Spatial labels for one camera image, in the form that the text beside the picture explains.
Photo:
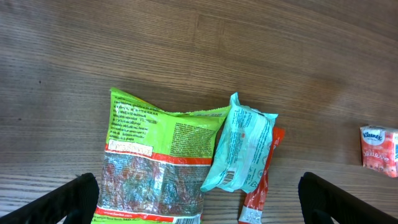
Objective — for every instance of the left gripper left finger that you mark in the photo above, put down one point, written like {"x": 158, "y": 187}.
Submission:
{"x": 74, "y": 202}

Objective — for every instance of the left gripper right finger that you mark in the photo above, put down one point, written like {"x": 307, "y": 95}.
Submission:
{"x": 322, "y": 202}

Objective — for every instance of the red stick sachet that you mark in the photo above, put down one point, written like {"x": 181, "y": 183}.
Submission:
{"x": 251, "y": 212}

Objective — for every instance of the red white tissue pack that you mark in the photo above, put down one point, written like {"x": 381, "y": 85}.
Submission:
{"x": 379, "y": 149}

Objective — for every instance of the teal wrapper packet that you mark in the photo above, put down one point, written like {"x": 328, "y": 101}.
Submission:
{"x": 242, "y": 150}

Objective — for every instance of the green snack bag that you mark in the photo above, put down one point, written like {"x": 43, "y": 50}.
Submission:
{"x": 155, "y": 162}

